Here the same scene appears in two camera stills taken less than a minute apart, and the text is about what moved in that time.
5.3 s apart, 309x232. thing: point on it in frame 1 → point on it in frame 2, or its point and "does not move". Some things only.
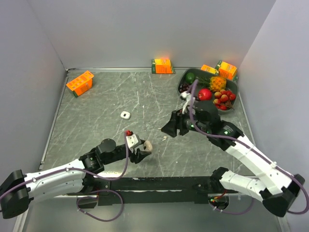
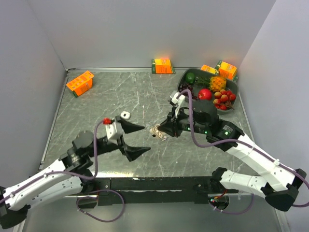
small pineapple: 216,83 does not move
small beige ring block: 147,146 → 155,130
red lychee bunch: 222,99 does not move
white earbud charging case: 125,115 does not move
